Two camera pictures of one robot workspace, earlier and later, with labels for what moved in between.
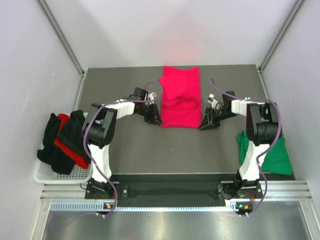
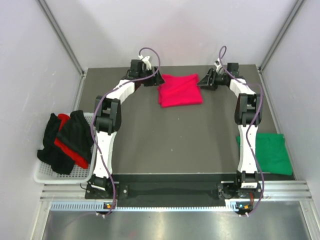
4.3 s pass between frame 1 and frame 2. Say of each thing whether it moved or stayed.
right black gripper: moved
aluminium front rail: stayed
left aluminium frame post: stayed
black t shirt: stayed
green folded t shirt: stayed
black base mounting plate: stayed
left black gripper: moved
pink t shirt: moved
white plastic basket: stayed
